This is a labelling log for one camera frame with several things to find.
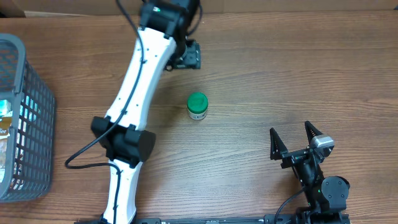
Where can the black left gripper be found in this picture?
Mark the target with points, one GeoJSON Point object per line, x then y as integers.
{"type": "Point", "coordinates": [196, 62]}

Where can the grey plastic mesh basket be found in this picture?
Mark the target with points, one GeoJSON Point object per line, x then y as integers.
{"type": "Point", "coordinates": [30, 146]}

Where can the small teal gum pack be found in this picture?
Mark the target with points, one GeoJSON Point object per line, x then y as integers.
{"type": "Point", "coordinates": [5, 108]}

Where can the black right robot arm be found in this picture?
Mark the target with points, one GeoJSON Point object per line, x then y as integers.
{"type": "Point", "coordinates": [326, 196]}

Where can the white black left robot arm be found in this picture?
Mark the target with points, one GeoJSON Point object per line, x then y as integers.
{"type": "Point", "coordinates": [162, 44]}

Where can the teal tissue pack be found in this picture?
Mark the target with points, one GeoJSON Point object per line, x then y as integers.
{"type": "Point", "coordinates": [29, 109]}

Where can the brown clear snack bag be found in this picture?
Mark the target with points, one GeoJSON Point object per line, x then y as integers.
{"type": "Point", "coordinates": [5, 125]}

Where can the green lid jar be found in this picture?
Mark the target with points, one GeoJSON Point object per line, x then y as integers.
{"type": "Point", "coordinates": [197, 105]}

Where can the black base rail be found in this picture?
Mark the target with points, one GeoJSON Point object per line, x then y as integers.
{"type": "Point", "coordinates": [205, 221]}

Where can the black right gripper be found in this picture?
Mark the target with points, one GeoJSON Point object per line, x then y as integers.
{"type": "Point", "coordinates": [278, 149]}

